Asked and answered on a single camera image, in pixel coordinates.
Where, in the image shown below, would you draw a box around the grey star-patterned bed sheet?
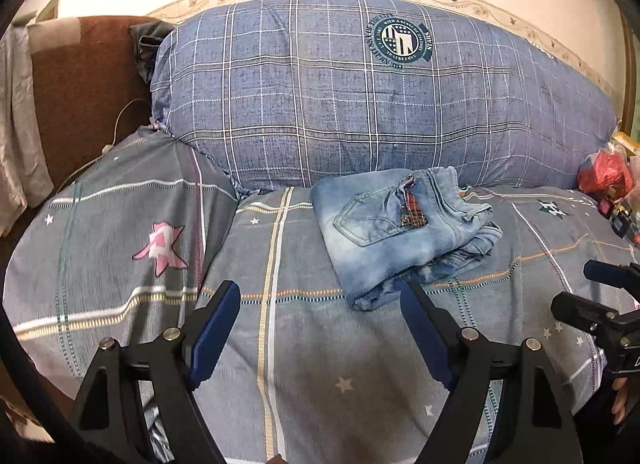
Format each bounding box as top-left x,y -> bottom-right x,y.
144,183 -> 640,464

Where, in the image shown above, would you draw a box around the clear plastic bag of items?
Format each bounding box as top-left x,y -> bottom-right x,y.
610,131 -> 639,247

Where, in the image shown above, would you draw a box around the blue plaid duvet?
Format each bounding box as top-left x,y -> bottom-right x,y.
151,0 -> 616,190

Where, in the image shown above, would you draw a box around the black jar blue label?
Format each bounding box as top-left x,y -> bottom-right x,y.
611,207 -> 634,239

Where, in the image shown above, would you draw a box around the brown upholstered headboard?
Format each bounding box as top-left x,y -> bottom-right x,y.
28,16 -> 151,187

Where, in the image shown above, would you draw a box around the grey star-patterned pillow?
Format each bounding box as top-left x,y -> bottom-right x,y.
3,127 -> 238,396

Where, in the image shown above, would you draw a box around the black jar pink label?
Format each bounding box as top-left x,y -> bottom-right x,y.
598,195 -> 616,220

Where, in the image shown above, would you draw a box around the blue denim jeans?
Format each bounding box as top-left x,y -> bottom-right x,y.
310,167 -> 502,312

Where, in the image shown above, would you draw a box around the red plastic bag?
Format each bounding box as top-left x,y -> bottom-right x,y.
577,150 -> 634,201

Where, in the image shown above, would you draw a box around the white charging cable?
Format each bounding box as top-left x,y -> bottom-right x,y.
49,96 -> 154,195

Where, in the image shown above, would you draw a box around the person's right hand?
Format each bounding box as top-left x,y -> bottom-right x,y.
611,376 -> 639,425

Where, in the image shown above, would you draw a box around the grey cloth on headboard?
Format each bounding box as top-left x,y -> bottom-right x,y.
0,26 -> 53,236

